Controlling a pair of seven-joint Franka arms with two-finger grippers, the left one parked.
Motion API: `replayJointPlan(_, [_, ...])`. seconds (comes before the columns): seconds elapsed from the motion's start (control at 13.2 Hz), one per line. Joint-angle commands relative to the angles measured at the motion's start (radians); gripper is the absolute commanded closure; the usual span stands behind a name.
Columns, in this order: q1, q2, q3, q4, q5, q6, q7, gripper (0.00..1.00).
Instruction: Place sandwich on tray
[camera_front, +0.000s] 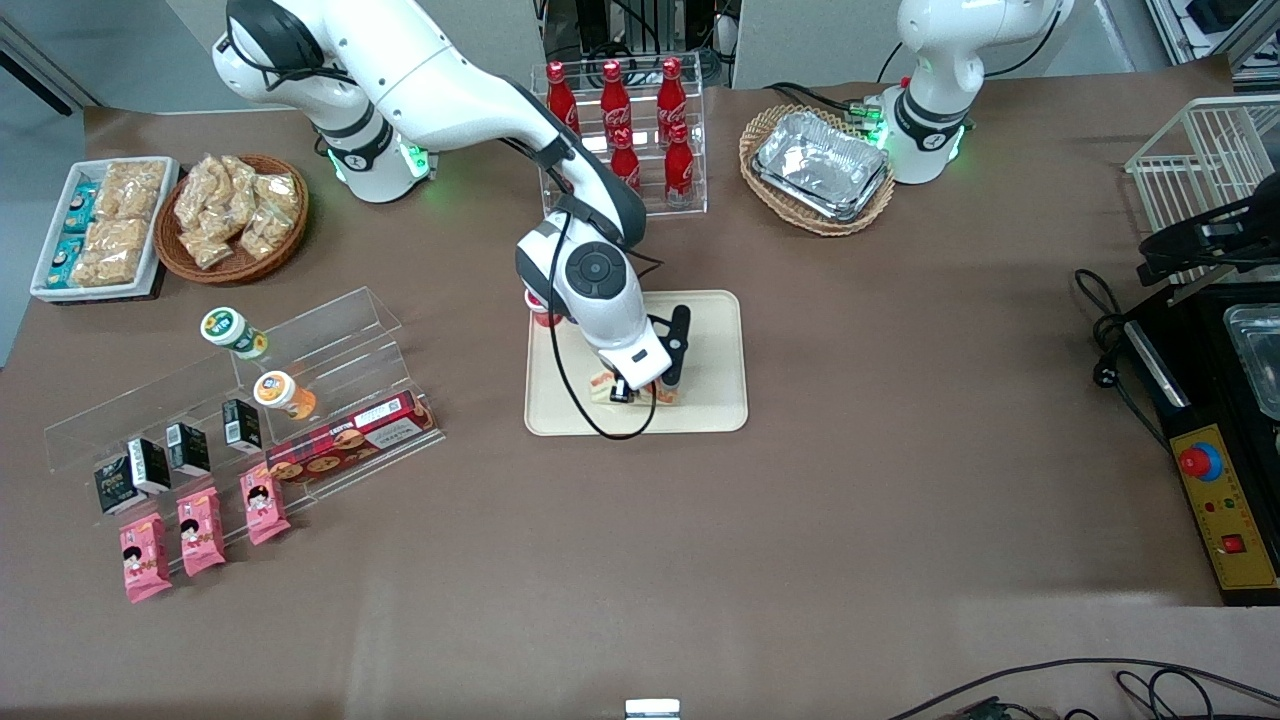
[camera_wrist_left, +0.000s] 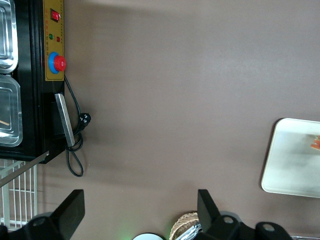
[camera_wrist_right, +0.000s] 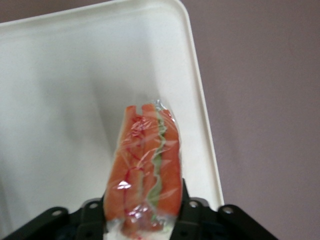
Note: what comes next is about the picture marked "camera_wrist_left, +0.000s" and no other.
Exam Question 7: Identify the light wicker basket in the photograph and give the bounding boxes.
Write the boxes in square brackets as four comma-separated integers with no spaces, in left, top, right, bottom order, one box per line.
[169,211,201,240]

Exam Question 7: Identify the silver machine handle bar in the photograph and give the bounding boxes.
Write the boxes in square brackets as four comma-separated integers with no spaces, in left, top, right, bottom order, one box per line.
[54,92,76,147]

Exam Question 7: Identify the white wire rack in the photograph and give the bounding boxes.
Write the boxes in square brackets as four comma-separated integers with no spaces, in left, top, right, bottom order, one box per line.
[0,151,50,231]

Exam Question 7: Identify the triangular sandwich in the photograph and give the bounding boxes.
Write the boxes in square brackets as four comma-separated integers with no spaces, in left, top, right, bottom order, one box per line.
[306,133,320,151]

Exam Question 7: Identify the black power cable with plug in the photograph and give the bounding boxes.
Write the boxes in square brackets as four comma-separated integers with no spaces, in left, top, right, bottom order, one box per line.
[63,74,92,178]

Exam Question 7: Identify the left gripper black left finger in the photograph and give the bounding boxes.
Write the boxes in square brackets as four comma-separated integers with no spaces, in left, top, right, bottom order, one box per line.
[0,189,85,240]

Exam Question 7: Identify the black machine with yellow panel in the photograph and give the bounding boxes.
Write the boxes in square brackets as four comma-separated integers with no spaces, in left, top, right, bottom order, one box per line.
[0,0,66,165]

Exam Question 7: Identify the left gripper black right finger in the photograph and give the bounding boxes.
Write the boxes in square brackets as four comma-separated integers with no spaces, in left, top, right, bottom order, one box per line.
[197,189,292,240]

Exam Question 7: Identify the steel food container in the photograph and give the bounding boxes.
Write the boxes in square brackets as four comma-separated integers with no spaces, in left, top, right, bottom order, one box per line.
[0,73,24,148]
[0,0,19,75]

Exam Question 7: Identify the beige plastic tray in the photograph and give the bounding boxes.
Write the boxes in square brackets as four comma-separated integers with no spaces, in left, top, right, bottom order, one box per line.
[261,117,320,199]

